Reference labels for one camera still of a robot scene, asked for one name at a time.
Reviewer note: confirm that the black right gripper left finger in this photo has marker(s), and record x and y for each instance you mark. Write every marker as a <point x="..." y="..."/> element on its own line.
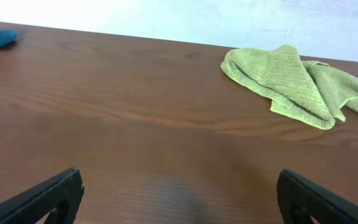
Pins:
<point x="57" y="199"/>

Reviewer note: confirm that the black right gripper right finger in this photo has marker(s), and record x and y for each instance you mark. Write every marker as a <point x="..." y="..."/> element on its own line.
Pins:
<point x="303" y="201"/>

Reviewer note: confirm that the light green cloth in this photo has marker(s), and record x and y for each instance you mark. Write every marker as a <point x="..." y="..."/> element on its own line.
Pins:
<point x="280" y="76"/>

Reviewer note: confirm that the crumpled green cloth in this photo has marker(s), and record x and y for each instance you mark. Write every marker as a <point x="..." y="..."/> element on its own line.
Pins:
<point x="337" y="88"/>

